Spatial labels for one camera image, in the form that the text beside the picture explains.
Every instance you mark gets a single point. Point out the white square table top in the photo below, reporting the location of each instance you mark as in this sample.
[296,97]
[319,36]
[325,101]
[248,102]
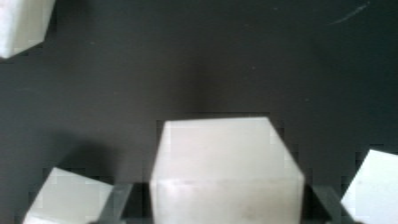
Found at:
[225,179]

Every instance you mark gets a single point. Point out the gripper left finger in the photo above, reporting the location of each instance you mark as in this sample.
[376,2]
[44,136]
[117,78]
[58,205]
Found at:
[110,216]

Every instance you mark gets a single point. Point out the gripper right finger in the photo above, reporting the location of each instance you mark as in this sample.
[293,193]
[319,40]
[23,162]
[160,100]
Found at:
[337,216]

